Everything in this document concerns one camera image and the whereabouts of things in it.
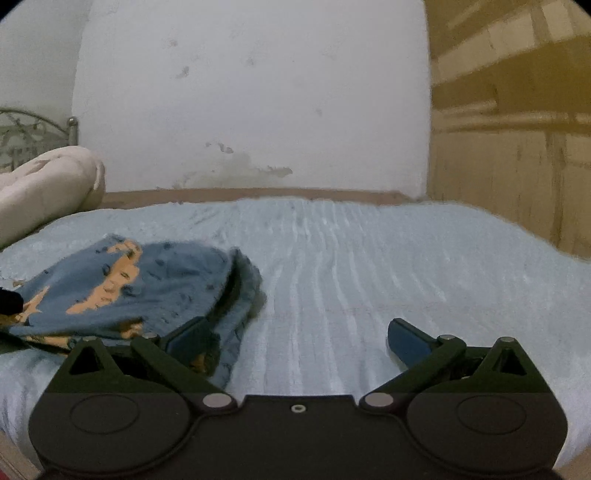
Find rolled cream blanket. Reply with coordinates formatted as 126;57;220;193
0;146;106;250

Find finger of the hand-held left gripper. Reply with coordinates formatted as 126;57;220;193
0;287;25;317

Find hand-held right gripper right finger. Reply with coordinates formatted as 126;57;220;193
359;318;552;410

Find brown wooden bed frame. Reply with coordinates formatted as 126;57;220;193
99;187;419;208

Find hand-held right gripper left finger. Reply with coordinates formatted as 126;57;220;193
48;317;237;411

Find blue pants with orange print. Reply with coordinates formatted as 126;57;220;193
0;233;266;391

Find metal bed headboard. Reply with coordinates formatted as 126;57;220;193
0;108;80;174

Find light blue bed sheet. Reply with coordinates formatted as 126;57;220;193
0;198;591;480

